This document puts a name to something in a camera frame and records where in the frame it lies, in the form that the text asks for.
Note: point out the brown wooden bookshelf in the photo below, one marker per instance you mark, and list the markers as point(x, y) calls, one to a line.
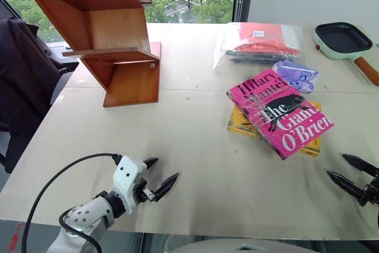
point(112, 30)

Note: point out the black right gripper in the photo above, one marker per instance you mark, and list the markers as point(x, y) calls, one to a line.
point(372, 190)

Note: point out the pink Hilary Mantel book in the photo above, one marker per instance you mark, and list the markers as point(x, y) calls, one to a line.
point(275, 110)

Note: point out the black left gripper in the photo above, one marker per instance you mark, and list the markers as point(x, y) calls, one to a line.
point(140, 192)

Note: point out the yellow book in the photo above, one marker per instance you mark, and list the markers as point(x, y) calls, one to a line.
point(237, 124)

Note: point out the clear bag of red clothes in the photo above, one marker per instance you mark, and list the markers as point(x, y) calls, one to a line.
point(260, 42)

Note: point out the mint green electric frying pan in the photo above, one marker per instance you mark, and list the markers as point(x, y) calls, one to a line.
point(342, 39)

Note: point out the purple plastic packet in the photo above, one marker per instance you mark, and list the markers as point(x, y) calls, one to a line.
point(299, 78)

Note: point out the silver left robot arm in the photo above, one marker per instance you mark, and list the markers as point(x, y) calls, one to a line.
point(89, 211)

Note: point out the black chair with dark jacket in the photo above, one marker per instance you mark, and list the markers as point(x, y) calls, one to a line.
point(23, 87)

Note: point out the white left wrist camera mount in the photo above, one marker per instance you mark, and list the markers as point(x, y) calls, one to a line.
point(127, 173)

